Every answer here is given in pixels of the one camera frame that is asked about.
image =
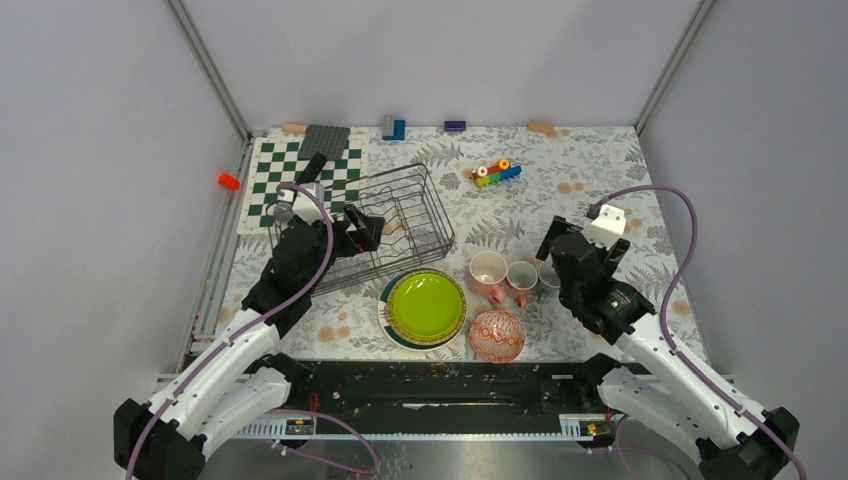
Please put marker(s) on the green woven rim plate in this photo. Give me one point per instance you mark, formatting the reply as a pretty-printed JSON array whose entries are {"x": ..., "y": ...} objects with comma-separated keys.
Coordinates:
[{"x": 391, "y": 318}]

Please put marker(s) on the pink dotted mug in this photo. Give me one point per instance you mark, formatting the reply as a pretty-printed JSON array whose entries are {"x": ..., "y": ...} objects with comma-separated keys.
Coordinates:
[{"x": 521, "y": 278}]

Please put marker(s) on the white plate teal rim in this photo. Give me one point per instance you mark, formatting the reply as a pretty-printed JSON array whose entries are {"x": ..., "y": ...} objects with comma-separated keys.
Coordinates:
[{"x": 384, "y": 324}]

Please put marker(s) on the wooden block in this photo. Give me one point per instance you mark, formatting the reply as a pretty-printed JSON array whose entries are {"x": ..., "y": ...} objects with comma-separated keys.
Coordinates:
[
  {"x": 545, "y": 129},
  {"x": 294, "y": 128}
]

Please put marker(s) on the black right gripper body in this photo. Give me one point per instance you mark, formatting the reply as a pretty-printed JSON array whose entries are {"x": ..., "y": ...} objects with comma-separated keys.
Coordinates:
[{"x": 610, "y": 257}]

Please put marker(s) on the black wire dish rack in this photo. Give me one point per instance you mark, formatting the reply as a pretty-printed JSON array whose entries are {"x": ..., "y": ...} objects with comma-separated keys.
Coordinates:
[{"x": 417, "y": 231}]

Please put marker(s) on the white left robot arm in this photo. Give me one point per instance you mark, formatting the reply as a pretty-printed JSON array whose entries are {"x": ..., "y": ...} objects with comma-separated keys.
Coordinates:
[{"x": 237, "y": 379}]

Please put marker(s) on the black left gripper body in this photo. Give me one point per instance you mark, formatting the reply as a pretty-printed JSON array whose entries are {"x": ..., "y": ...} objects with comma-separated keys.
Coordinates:
[{"x": 342, "y": 248}]

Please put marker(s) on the grey and blue brick stack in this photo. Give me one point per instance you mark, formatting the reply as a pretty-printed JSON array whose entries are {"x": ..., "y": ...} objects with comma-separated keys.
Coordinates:
[{"x": 393, "y": 128}]

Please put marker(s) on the red small block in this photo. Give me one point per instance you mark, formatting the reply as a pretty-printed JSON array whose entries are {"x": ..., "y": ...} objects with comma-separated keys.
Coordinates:
[{"x": 228, "y": 182}]

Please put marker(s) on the purple toy brick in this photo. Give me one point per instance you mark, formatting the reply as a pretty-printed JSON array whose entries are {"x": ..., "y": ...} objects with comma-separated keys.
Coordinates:
[{"x": 455, "y": 126}]

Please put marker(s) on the grey blue cup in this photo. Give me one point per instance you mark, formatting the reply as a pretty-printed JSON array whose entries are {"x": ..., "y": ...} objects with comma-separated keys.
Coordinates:
[{"x": 548, "y": 281}]

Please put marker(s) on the blue white patterned bowl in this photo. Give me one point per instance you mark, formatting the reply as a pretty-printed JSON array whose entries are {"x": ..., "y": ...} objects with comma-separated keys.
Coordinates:
[{"x": 497, "y": 336}]

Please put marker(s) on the lime green plastic plate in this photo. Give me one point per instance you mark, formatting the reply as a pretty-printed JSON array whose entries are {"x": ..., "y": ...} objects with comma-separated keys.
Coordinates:
[{"x": 426, "y": 306}]

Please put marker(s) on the wooden block right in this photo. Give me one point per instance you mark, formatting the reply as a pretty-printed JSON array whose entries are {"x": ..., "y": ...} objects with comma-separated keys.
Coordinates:
[{"x": 545, "y": 129}]

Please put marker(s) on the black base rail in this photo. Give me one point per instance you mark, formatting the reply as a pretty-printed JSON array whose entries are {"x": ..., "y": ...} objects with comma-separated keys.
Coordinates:
[{"x": 407, "y": 397}]

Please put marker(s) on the grey round chess piece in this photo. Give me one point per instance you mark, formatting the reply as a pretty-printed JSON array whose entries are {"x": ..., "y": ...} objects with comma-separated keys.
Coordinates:
[{"x": 282, "y": 213}]

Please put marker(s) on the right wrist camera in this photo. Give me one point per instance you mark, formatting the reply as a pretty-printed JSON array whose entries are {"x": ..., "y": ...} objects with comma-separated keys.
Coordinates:
[{"x": 607, "y": 228}]

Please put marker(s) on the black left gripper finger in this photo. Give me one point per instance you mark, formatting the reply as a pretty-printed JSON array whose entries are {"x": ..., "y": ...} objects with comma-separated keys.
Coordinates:
[
  {"x": 373, "y": 224},
  {"x": 355, "y": 239}
]

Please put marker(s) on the grey studded baseplate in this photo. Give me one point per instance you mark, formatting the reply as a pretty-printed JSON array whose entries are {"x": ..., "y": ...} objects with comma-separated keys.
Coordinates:
[{"x": 329, "y": 141}]

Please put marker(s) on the wooden block left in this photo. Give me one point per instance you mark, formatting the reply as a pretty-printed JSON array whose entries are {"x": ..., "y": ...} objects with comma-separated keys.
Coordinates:
[{"x": 294, "y": 128}]

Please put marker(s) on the green white checkered board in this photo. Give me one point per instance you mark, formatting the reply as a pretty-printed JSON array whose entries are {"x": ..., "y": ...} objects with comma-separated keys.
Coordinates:
[{"x": 275, "y": 160}]

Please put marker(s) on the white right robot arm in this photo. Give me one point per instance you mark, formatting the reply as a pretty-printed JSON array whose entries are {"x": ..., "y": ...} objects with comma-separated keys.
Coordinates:
[{"x": 728, "y": 435}]

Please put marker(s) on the colourful toy brick car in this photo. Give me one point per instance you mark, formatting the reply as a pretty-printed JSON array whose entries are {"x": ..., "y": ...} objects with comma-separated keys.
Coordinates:
[{"x": 500, "y": 170}]

